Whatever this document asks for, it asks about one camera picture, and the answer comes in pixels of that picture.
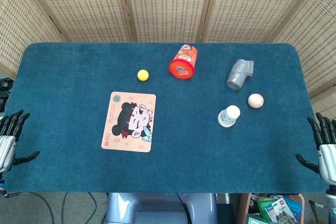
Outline woven folding screen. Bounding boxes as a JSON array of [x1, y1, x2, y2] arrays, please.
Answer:
[[0, 0, 336, 113]]

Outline black floor cable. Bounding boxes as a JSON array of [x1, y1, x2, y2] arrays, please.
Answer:
[[4, 191, 55, 224]]

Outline blue table cloth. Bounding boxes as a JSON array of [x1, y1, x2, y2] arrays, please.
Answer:
[[4, 42, 333, 194]]

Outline grey garbage bag roll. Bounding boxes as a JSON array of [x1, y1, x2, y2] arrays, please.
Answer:
[[225, 59, 255, 91]]

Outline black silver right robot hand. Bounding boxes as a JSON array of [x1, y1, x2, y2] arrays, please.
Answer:
[[295, 112, 336, 185]]

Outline brown wooden box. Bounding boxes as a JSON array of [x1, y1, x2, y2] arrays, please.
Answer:
[[240, 193, 306, 224]]

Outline red cylindrical snack can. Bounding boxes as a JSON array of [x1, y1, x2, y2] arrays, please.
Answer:
[[168, 44, 198, 80]]

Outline grey robot torso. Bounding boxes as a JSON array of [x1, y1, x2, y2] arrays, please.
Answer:
[[104, 193, 218, 224]]

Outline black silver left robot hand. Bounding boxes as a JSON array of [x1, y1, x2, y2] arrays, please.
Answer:
[[0, 109, 40, 175]]

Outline green blue product package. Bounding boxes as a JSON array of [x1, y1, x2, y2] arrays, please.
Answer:
[[257, 196, 303, 224]]

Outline beige wooden egg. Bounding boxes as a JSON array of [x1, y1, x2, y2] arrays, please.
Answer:
[[247, 93, 265, 109]]

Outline black equipment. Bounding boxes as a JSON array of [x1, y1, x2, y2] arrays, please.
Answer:
[[0, 76, 14, 112]]

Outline stack of white paper cups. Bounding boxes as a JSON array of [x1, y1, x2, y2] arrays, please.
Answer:
[[217, 105, 241, 128]]

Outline cartoon girl mouse pad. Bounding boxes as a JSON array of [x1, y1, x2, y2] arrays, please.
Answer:
[[101, 91, 157, 153]]

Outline yellow foam ball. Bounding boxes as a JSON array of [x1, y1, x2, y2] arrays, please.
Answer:
[[137, 69, 150, 82]]

